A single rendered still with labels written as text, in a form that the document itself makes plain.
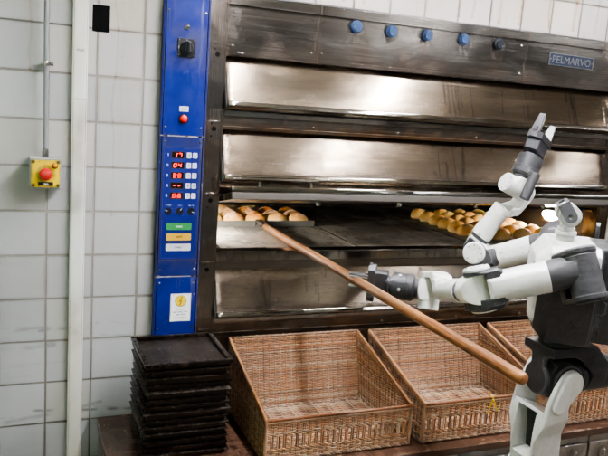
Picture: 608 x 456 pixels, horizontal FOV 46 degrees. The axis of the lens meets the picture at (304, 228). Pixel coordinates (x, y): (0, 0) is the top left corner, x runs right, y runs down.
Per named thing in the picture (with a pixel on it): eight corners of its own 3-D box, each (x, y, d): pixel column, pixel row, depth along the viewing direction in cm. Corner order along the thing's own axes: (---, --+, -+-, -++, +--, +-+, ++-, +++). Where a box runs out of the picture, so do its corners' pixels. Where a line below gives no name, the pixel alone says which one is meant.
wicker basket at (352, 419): (222, 403, 274) (225, 335, 269) (353, 391, 295) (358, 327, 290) (261, 466, 230) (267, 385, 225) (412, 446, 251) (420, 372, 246)
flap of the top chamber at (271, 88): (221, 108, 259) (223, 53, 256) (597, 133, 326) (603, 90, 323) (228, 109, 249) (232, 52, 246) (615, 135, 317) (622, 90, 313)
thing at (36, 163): (28, 185, 234) (28, 155, 233) (61, 186, 238) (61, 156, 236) (28, 188, 228) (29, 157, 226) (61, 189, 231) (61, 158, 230)
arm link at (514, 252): (479, 275, 255) (540, 260, 245) (468, 277, 244) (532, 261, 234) (470, 244, 257) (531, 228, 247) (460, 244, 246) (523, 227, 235)
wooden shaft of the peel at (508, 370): (529, 385, 157) (531, 373, 156) (518, 386, 155) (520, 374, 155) (268, 230, 311) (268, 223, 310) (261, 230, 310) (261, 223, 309)
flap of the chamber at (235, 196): (232, 199, 246) (216, 202, 264) (622, 205, 313) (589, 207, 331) (232, 192, 246) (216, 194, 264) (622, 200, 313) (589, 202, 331)
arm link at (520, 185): (527, 172, 249) (513, 201, 249) (506, 158, 244) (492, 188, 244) (550, 175, 239) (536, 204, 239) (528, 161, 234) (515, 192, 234)
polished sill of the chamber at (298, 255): (212, 258, 269) (212, 247, 268) (581, 251, 336) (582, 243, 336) (215, 261, 264) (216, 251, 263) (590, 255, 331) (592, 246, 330)
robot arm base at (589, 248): (561, 308, 200) (602, 301, 199) (569, 305, 188) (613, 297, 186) (547, 257, 203) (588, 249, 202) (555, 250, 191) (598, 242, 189)
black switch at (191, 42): (176, 56, 241) (178, 23, 239) (194, 58, 243) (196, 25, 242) (179, 55, 238) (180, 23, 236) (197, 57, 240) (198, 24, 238)
